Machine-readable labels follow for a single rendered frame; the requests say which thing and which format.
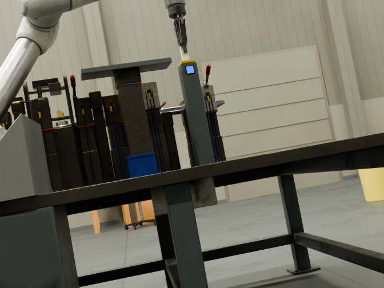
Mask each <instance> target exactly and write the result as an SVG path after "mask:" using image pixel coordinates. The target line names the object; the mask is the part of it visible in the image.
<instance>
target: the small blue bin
mask: <svg viewBox="0 0 384 288"><path fill-rule="evenodd" d="M125 160H126V163H127V170H128V174H129V178H135V177H141V176H145V175H151V174H157V173H158V170H157V164H156V161H155V152H152V153H145V154H138V155H132V156H128V157H126V158H125Z"/></svg>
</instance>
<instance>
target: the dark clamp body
mask: <svg viewBox="0 0 384 288"><path fill-rule="evenodd" d="M73 104H74V110H75V117H76V121H77V127H78V130H79V132H80V136H81V142H82V148H83V161H84V165H85V171H86V172H85V174H86V178H87V184H88V186H91V185H97V184H101V183H104V182H103V176H102V169H101V163H100V159H99V153H98V150H97V146H96V142H95V136H94V129H93V128H94V121H93V114H92V110H91V104H90V98H89V97H85V98H78V101H73Z"/></svg>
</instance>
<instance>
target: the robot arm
mask: <svg viewBox="0 0 384 288"><path fill-rule="evenodd" d="M96 1H100V0H18V8H19V10H20V12H21V14H22V15H23V16H24V17H23V18H22V22H21V24H20V27H19V29H18V32H17V34H16V43H15V45H14V46H13V48H12V50H11V52H10V53H9V55H8V56H7V58H6V59H5V61H4V63H3V65H2V66H1V68H0V124H1V122H2V120H3V118H4V116H5V115H6V113H7V111H8V109H9V108H10V106H11V104H12V102H13V100H14V99H15V97H16V96H17V94H18V92H19V90H20V88H21V87H22V85H23V83H24V81H25V79H26V78H27V76H28V74H29V72H30V71H31V69H32V67H33V66H34V64H35V62H36V60H37V59H38V57H39V56H40V55H43V54H44V53H45V52H47V50H48V49H49V48H51V47H52V45H53V44H54V42H55V40H56V38H57V35H58V30H59V23H60V20H59V19H60V17H61V15H62V13H65V12H68V11H72V10H74V9H77V8H79V7H82V6H84V5H88V4H90V3H93V2H96ZM164 1H165V7H166V8H167V9H168V14H169V18H171V19H174V26H175V27H174V31H175V35H176V38H177V42H178V47H180V51H181V57H182V60H183V61H186V60H190V58H189V52H188V49H187V34H186V25H185V19H183V17H184V16H185V15H186V9H185V5H186V1H185V0H164ZM6 132H7V130H6V129H4V128H3V127H2V126H1V125H0V139H1V138H2V137H3V136H4V134H5V133H6Z"/></svg>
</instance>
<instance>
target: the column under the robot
mask: <svg viewBox="0 0 384 288"><path fill-rule="evenodd" d="M0 288H79V282H78V275H77V269H76V265H75V258H74V252H73V245H72V241H71V235H70V228H69V222H68V217H67V211H66V205H65V204H62V205H56V206H50V207H44V208H41V209H35V210H29V211H23V212H19V213H13V214H7V215H1V216H0Z"/></svg>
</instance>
